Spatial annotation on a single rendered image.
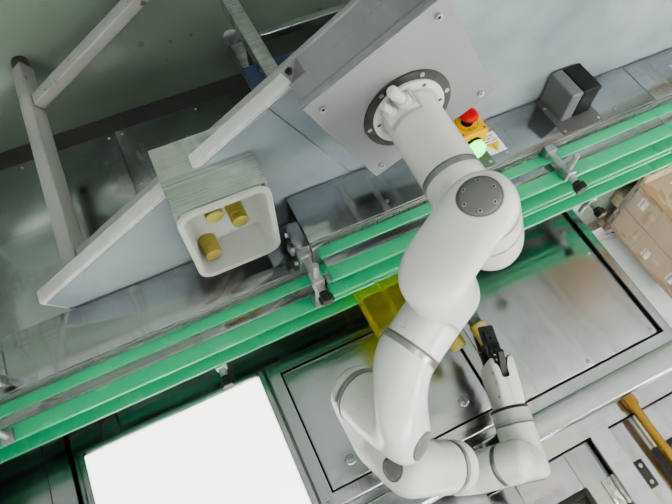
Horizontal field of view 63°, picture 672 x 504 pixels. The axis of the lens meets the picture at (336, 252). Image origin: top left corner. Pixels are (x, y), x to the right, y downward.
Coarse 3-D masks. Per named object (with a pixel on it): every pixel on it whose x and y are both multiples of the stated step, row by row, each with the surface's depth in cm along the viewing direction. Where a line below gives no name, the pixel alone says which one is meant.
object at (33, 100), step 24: (120, 0) 127; (144, 0) 126; (120, 24) 128; (96, 48) 130; (24, 72) 140; (72, 72) 132; (24, 96) 137; (48, 96) 135; (24, 120) 134; (48, 144) 130; (48, 168) 125; (48, 192) 123; (144, 192) 108; (72, 216) 121; (120, 216) 110; (72, 240) 116
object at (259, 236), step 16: (240, 192) 94; (256, 192) 95; (208, 208) 93; (224, 208) 106; (256, 208) 111; (272, 208) 101; (192, 224) 106; (208, 224) 108; (224, 224) 111; (256, 224) 115; (272, 224) 105; (192, 240) 102; (224, 240) 113; (240, 240) 114; (256, 240) 114; (272, 240) 113; (192, 256) 102; (224, 256) 112; (240, 256) 112; (256, 256) 112; (208, 272) 110
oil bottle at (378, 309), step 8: (368, 288) 119; (376, 288) 119; (360, 296) 118; (368, 296) 118; (376, 296) 118; (384, 296) 118; (360, 304) 121; (368, 304) 117; (376, 304) 117; (384, 304) 117; (392, 304) 117; (368, 312) 117; (376, 312) 116; (384, 312) 116; (392, 312) 116; (368, 320) 120; (376, 320) 115; (384, 320) 115; (376, 328) 116; (384, 328) 114; (376, 336) 118
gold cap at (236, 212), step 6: (234, 204) 105; (240, 204) 105; (228, 210) 105; (234, 210) 104; (240, 210) 104; (234, 216) 103; (240, 216) 103; (246, 216) 104; (234, 222) 104; (240, 222) 105; (246, 222) 106
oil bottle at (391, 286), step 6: (396, 276) 121; (384, 282) 120; (390, 282) 120; (396, 282) 120; (384, 288) 120; (390, 288) 119; (396, 288) 119; (390, 294) 119; (396, 294) 119; (396, 300) 118; (402, 300) 118; (396, 306) 118
